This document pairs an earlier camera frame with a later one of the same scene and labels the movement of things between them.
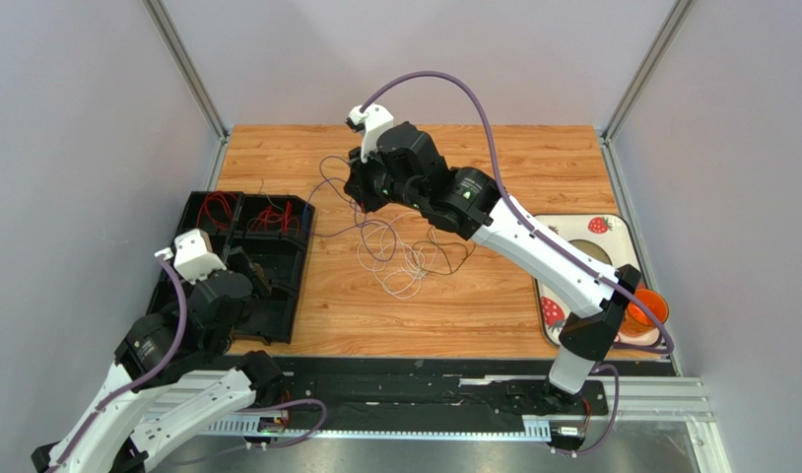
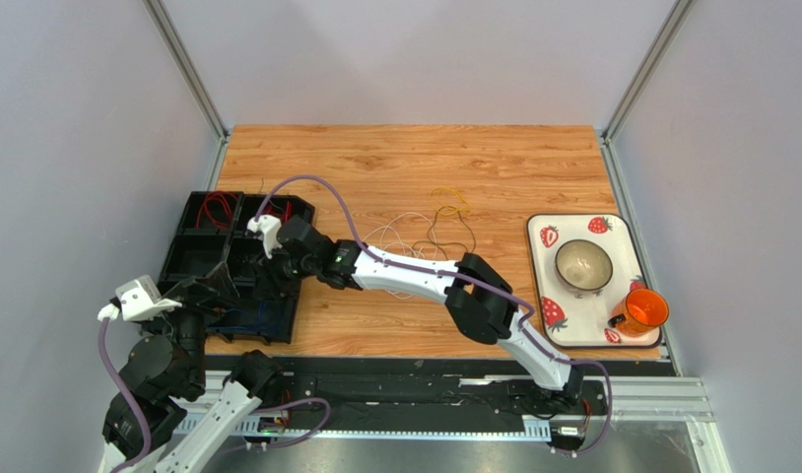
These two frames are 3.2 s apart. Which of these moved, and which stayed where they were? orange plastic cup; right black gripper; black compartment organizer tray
Moved: right black gripper
Stayed: black compartment organizer tray; orange plastic cup
